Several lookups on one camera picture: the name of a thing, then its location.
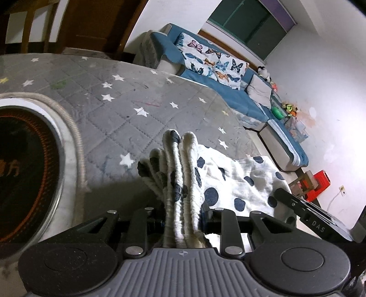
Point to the brown wooden door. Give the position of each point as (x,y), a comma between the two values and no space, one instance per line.
(94,25)

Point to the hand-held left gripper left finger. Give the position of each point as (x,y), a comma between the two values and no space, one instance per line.
(158,221)

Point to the white navy polka dot pants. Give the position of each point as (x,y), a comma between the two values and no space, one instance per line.
(228,177)

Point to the white wall outlet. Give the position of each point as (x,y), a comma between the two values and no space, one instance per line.
(342,190)

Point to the small wooden stool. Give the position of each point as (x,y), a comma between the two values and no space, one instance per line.
(303,184)

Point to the round black cooktop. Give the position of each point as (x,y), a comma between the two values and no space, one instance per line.
(28,171)

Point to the grey star quilted table cover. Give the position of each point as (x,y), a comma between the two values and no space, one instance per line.
(114,114)

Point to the purple window curtain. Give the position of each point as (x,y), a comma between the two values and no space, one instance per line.
(278,11)

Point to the clear plastic box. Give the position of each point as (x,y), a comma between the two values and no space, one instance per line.
(297,128)

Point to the black and white plush toy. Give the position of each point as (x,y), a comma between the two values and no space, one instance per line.
(264,73)

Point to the blue sofa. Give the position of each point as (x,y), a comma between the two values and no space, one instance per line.
(237,97)

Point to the red box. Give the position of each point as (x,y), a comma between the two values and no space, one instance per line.
(321,182)

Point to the green toy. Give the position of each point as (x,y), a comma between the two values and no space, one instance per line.
(278,112)

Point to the colourful small toys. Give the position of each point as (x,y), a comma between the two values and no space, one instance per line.
(290,110)

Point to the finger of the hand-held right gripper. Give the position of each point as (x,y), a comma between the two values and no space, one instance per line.
(287,200)

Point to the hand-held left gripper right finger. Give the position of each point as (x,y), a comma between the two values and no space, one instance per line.
(203,217)

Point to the wooden desk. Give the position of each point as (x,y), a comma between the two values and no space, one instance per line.
(28,5)

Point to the grey cushion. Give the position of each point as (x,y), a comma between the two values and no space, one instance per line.
(258,91)

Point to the butterfly print pillow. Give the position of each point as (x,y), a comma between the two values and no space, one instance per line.
(211,62)

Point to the green framed window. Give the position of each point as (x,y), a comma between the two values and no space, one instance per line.
(251,25)

